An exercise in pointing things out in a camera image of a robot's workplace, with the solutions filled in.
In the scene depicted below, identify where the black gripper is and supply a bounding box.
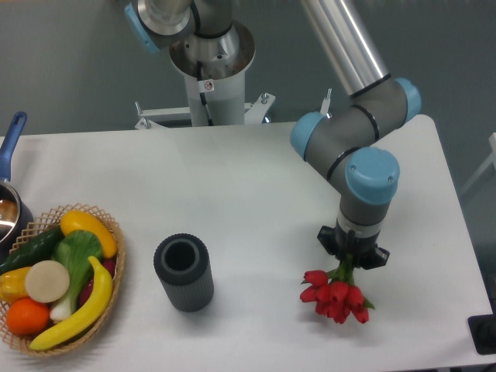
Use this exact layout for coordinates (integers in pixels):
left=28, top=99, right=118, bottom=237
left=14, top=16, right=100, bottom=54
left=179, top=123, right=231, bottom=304
left=317, top=226, right=390, bottom=270

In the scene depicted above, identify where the woven wicker basket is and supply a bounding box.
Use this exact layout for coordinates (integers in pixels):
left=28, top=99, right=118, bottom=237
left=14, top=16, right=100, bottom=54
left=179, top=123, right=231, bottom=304
left=1, top=203, right=126, bottom=357

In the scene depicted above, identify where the green bok choy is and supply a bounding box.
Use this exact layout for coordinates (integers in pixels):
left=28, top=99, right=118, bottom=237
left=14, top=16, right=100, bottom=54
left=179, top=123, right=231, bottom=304
left=50, top=230, right=103, bottom=323

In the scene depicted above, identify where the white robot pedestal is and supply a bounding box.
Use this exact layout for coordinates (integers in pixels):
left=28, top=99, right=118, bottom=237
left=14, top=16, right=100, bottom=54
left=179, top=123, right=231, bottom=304
left=135, top=21, right=276, bottom=129

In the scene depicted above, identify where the dark grey ribbed vase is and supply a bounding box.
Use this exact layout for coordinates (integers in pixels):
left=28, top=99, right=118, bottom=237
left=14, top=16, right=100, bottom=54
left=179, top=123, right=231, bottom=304
left=153, top=233, right=215, bottom=312

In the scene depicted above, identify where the black device at edge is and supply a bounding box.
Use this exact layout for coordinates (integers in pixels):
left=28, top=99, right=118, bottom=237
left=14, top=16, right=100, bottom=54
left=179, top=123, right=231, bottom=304
left=467, top=314, right=495, bottom=355

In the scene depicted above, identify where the green cucumber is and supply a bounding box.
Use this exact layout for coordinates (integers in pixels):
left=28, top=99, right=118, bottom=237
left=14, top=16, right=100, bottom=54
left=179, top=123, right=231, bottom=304
left=1, top=226, right=64, bottom=274

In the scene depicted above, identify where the beige round disc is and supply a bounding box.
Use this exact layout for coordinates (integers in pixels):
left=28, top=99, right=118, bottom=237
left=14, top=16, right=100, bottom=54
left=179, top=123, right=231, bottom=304
left=24, top=260, right=70, bottom=303

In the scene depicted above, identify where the yellow bell pepper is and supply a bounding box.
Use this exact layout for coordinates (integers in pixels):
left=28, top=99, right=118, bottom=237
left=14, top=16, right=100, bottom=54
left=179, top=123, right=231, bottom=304
left=1, top=267, right=31, bottom=304

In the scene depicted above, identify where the red tulip bouquet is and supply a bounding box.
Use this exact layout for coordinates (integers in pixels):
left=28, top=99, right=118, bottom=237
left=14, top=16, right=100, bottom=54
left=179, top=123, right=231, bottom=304
left=299, top=255, right=374, bottom=324

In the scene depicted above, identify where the dark red vegetable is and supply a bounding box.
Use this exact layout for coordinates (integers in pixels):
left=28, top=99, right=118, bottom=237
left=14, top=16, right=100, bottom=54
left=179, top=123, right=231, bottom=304
left=77, top=259, right=115, bottom=308

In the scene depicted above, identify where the white frame at right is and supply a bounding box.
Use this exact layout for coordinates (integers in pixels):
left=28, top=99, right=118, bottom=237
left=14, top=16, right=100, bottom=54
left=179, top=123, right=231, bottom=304
left=460, top=133, right=495, bottom=197

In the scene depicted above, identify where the yellow squash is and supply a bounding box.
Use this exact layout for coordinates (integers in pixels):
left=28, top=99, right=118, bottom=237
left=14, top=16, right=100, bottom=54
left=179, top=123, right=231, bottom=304
left=60, top=210, right=118, bottom=259

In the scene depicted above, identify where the yellow banana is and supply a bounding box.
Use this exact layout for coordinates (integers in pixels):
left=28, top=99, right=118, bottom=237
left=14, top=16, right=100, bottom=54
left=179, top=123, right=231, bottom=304
left=29, top=256, right=113, bottom=351

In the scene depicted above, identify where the orange fruit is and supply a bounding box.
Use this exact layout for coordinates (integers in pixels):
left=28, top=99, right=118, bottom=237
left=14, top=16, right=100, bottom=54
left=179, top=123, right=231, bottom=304
left=5, top=298, right=50, bottom=336

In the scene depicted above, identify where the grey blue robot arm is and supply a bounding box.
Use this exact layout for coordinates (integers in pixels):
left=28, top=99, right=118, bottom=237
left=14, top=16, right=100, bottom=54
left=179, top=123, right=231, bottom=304
left=124, top=1, right=422, bottom=270

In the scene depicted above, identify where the blue handled saucepan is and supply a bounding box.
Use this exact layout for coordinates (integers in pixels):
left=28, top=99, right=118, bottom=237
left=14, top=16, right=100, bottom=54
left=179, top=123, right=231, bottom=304
left=1, top=112, right=33, bottom=263

